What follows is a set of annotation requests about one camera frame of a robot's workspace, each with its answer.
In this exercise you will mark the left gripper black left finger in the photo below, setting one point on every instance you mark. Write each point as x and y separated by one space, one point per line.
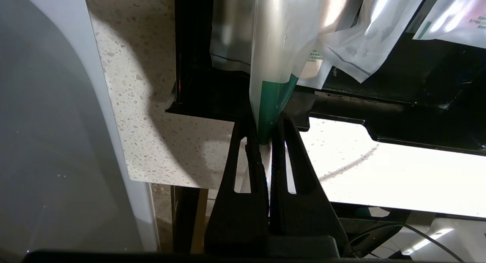
239 217

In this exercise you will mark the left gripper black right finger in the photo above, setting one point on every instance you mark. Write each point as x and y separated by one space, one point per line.
303 217

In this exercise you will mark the black amenity box drawer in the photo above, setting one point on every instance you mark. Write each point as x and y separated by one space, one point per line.
197 92

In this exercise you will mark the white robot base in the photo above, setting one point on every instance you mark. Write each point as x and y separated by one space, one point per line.
448 236

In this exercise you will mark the long white wrapped packet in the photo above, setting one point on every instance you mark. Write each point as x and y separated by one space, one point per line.
229 31

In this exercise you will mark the white glossy toilet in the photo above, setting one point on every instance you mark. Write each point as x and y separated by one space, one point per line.
57 141

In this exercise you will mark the small white wrapped packet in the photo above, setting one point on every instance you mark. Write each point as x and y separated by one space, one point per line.
455 19

